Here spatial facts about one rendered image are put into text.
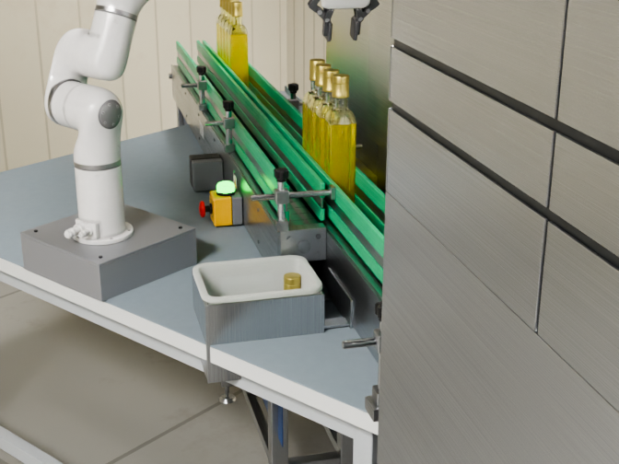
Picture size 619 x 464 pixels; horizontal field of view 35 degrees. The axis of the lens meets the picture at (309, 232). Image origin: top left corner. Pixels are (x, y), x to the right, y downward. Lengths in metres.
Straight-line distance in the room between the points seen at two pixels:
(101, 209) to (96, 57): 0.30
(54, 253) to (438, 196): 1.29
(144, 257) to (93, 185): 0.18
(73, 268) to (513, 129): 1.40
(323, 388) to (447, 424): 0.72
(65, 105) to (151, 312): 0.45
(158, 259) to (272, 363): 0.45
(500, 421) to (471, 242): 0.15
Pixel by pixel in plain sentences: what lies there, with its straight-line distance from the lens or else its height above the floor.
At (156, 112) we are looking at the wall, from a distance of 4.86.
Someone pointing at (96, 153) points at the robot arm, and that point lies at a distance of 2.00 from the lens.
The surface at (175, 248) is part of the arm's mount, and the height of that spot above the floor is 0.80.
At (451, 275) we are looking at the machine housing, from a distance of 0.89.
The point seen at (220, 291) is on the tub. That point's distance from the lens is 1.92.
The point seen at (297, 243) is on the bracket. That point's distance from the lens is 1.95.
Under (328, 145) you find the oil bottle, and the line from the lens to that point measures 2.04.
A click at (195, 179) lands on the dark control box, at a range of 2.59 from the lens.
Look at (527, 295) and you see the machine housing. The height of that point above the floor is 1.26.
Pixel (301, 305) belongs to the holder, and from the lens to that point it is 1.79.
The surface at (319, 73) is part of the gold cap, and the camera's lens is 2.12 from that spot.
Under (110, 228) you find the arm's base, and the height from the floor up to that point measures 0.86.
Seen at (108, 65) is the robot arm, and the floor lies 1.19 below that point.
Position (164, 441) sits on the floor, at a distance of 2.93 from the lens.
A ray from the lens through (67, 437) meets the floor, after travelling 3.00.
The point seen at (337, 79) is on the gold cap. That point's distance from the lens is 2.01.
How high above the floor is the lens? 1.56
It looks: 21 degrees down
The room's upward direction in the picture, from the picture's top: straight up
